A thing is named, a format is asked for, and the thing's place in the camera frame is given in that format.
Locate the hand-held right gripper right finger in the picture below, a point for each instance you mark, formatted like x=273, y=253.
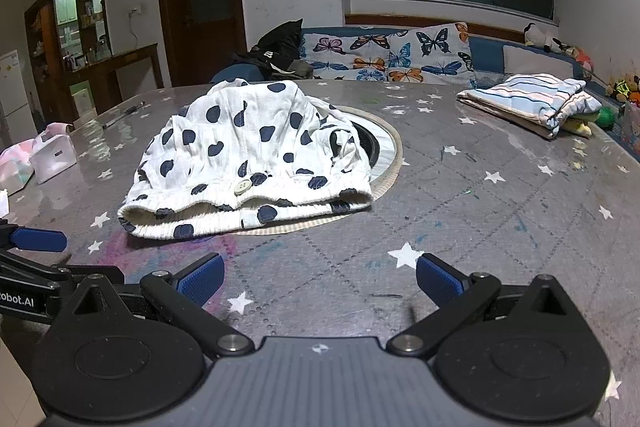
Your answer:
x=440, y=279

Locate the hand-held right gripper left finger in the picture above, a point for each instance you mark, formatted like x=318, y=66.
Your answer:
x=202, y=279

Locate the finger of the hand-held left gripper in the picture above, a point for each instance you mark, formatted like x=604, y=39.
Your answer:
x=90, y=275
x=37, y=239

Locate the white navy polka-dot clothes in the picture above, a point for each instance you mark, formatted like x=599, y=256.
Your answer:
x=240, y=142

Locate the folded striped clothes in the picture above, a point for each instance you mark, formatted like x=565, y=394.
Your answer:
x=530, y=99

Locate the pastel pink pouch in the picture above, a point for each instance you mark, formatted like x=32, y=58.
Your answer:
x=15, y=167

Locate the white storage box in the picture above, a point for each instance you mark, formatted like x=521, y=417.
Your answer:
x=55, y=157

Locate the round induction cooktop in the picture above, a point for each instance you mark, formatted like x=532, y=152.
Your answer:
x=387, y=177

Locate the white carton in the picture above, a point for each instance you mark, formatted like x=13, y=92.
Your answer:
x=82, y=99

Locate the white fridge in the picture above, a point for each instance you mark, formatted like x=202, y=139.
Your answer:
x=15, y=92

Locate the black pen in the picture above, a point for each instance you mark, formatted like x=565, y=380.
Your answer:
x=125, y=111

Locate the dark wooden side table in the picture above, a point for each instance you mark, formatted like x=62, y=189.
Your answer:
x=125, y=57

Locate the yellow cloth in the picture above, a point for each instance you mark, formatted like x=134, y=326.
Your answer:
x=580, y=127

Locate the butterfly print pillow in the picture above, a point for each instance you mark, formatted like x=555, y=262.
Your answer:
x=430, y=54

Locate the green ball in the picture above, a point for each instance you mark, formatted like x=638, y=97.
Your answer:
x=606, y=118

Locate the wooden display cabinet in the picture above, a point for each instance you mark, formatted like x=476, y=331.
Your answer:
x=85, y=7

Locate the white cushion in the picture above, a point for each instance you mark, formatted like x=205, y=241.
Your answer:
x=535, y=59

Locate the butterfly print long cushion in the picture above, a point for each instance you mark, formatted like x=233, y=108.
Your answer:
x=345, y=52

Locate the white black plush toy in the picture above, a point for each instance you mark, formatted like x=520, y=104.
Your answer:
x=540, y=36

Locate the pink plush toy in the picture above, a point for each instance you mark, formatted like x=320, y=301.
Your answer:
x=577, y=54

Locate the pile of colourful toys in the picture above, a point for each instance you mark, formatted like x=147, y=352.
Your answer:
x=625, y=89

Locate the white wall socket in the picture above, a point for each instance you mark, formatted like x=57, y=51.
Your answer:
x=135, y=11

